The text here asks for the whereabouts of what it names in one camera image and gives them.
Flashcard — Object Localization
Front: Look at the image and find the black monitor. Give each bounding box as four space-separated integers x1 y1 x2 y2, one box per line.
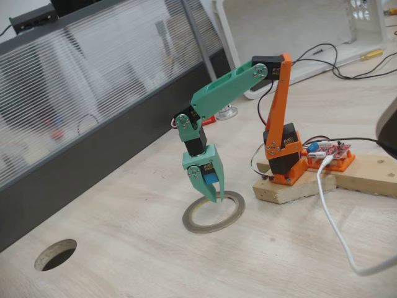
50 0 108 19

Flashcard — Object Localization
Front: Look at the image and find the yellow handled screwdriver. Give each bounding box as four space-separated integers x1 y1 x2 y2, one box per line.
339 48 385 66

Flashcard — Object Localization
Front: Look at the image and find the red controller board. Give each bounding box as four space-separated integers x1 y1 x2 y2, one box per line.
305 140 353 161

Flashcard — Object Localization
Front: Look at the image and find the servo wire loop at base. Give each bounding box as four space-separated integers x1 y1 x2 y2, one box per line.
249 143 276 181

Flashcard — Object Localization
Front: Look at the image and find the black hub device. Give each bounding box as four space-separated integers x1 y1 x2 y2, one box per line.
8 3 59 34

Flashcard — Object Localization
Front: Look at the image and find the orange board holder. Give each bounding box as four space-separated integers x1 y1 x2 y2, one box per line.
305 148 356 173

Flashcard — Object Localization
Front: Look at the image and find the grey rounded device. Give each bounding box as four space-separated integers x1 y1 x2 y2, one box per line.
375 97 397 153

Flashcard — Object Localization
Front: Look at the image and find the servo wire along upper arm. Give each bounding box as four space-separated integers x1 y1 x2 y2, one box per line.
257 79 275 127

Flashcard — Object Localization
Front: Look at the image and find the thin black cable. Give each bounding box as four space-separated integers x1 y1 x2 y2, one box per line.
293 43 397 80

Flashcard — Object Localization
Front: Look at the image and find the grey ring of tape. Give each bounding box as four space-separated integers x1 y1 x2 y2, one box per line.
182 190 246 234

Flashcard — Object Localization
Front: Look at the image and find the white USB cable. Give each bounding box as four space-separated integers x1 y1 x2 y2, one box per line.
316 155 397 277

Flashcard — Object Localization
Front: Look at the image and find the frosted desk partition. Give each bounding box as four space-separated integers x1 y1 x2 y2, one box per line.
0 0 229 254

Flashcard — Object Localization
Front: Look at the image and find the black power cable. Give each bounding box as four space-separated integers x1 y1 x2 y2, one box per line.
331 137 397 155

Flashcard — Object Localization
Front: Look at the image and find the long wooden plank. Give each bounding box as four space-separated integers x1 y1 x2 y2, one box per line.
256 154 397 198

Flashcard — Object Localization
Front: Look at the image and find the silver metal knob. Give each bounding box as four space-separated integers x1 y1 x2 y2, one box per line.
215 104 239 121

